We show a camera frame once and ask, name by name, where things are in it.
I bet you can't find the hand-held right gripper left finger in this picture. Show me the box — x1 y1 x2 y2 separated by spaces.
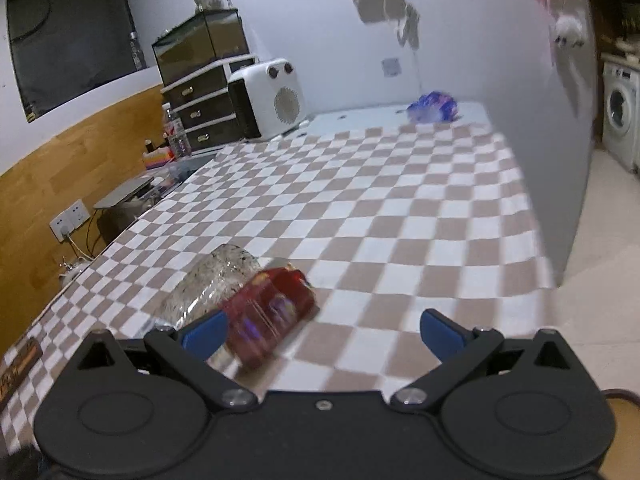
75 309 259 414

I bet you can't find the dark wooden sign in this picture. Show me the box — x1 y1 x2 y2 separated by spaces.
0 337 43 411

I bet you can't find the dark drawer unit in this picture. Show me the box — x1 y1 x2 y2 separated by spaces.
161 55 261 153

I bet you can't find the dark wall panel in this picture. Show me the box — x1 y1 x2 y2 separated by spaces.
5 0 148 123

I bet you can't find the white double wall socket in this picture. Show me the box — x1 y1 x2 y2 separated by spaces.
50 199 91 242

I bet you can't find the silver insulation mat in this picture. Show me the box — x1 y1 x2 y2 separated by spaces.
295 101 493 136

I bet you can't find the brown round trash bin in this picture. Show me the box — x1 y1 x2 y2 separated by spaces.
600 389 640 480

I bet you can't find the white washing machine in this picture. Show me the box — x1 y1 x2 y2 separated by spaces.
601 60 640 173

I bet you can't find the glass tank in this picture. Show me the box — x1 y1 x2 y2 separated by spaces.
151 8 251 86

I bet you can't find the brown white checkered tablecloth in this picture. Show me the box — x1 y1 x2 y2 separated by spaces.
0 124 557 456

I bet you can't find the white plush toy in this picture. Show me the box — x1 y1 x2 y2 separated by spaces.
550 14 587 50

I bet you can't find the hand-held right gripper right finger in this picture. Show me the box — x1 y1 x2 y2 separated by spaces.
389 308 574 414

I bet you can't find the clear water bottle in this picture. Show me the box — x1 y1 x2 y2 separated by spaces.
161 102 193 161

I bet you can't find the clear plastic packet red label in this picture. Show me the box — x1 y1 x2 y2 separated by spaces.
159 244 320 373

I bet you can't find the pink box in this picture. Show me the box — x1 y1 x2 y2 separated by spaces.
142 147 176 171

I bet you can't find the white plug with cable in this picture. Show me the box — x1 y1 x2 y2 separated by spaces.
59 230 101 287

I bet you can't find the white heater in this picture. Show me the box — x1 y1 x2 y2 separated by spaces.
227 57 308 142

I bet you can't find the grey laptop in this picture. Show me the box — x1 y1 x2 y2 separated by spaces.
93 175 156 210

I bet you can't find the purple plastic packet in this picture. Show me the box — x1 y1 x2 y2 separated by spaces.
407 91 460 123

